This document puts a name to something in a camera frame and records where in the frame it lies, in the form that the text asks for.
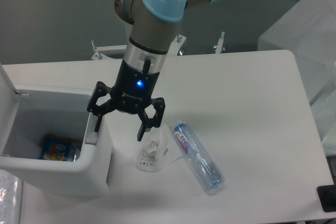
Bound clear plastic sheet lower left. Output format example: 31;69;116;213
1;170;23;223

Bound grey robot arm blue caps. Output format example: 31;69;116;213
87;0;217;140

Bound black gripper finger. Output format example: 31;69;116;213
136;97;165;142
87;81;120;133

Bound white push-lid trash can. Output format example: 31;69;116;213
1;69;113;197

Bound clear plastic water bottle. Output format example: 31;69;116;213
172;120;225;193

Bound colourful snack bag in bin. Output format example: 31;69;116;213
40;133;82;162

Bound black device at table edge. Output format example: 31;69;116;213
317;185;335;212

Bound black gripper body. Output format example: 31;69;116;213
110;60;159;114

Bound crumpled white plastic wrapper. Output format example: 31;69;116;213
135;124;182;172

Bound white metal mounting bracket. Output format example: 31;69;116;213
91;34;186;60

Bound silver table clamp screw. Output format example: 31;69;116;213
213;31;226;54

